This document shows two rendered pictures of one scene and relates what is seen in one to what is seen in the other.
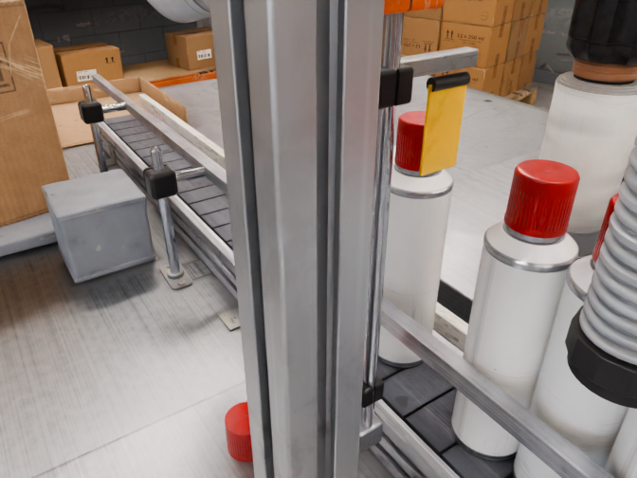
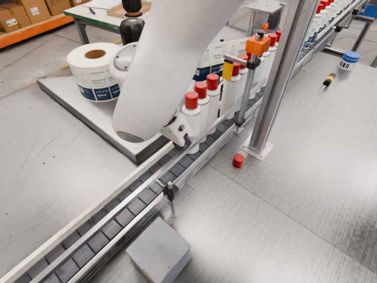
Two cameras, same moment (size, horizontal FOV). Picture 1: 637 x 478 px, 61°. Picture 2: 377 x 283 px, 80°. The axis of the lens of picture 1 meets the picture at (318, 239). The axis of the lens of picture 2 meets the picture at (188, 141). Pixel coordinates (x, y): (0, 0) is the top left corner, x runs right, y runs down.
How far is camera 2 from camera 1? 0.75 m
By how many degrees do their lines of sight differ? 78
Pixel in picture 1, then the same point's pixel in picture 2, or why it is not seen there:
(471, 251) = not seen: hidden behind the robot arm
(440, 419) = (226, 122)
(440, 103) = (230, 65)
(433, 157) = (228, 77)
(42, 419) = (256, 217)
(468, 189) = (109, 121)
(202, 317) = (195, 194)
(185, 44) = not seen: outside the picture
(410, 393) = (222, 126)
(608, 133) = not seen: hidden behind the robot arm
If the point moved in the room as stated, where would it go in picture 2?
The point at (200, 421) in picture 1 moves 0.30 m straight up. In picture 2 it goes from (236, 176) to (258, 96)
